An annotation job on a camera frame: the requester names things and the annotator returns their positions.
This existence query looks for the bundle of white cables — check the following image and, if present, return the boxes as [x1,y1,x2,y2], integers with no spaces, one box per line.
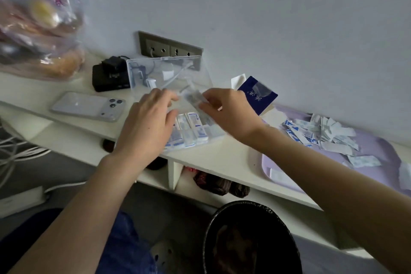
[0,118,87,194]

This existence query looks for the person's right forearm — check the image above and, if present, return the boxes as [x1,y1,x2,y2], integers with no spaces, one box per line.
[246,123,411,274]

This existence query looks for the clear plastic organizer box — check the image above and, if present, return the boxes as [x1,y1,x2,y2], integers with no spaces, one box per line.
[127,55,227,156]

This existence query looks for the white desk with shelf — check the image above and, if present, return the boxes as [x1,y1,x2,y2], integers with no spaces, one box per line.
[0,51,411,274]

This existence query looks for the person's white clog shoe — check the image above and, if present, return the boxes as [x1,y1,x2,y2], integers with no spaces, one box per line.
[150,239,207,274]

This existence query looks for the small clear sachet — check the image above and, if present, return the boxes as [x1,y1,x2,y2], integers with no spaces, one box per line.
[180,86,211,115]

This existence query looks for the dark red snack packet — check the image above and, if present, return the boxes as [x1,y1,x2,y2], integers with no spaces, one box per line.
[193,170,232,197]
[229,182,250,199]

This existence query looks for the pile of white sachets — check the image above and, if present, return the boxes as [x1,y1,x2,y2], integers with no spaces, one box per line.
[282,113,383,169]

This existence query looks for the silver smartphone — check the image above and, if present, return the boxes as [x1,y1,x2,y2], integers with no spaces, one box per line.
[50,91,126,123]

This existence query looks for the black trash bin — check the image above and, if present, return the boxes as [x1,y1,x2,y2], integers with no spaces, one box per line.
[203,200,303,274]

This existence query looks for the purple plastic tray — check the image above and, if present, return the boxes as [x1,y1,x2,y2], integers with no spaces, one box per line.
[261,105,411,197]

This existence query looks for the single white sachet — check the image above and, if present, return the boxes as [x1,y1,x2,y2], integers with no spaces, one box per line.
[398,162,411,191]
[269,168,294,188]

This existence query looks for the white power strip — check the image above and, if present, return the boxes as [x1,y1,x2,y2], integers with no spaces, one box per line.
[0,186,49,219]

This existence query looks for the grey wall socket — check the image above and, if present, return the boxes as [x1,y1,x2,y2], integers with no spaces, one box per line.
[138,31,204,70]

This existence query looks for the person's left hand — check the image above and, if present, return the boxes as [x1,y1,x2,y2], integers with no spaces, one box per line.
[110,88,179,174]

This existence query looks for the clear bag of bread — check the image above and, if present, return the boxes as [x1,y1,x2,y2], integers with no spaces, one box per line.
[0,0,94,81]

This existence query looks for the person's blue trousers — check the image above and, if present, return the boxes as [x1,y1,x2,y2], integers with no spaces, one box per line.
[0,208,158,274]

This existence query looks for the person's right hand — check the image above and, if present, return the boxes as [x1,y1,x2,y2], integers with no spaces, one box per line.
[198,88,268,145]

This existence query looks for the person's left forearm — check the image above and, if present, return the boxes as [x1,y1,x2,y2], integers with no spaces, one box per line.
[9,152,144,274]

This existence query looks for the black charger block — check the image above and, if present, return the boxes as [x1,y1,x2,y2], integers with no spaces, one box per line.
[92,56,131,93]

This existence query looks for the white charging cable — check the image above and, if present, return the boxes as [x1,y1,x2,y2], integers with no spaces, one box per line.
[146,58,195,90]

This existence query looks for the row of blue-white sachets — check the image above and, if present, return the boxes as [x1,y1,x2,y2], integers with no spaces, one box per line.
[164,111,225,150]

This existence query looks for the small white box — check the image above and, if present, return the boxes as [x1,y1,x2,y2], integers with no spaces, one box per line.
[231,73,247,90]

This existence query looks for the dark blue card packet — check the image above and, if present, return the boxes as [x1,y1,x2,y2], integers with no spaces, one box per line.
[237,76,278,116]

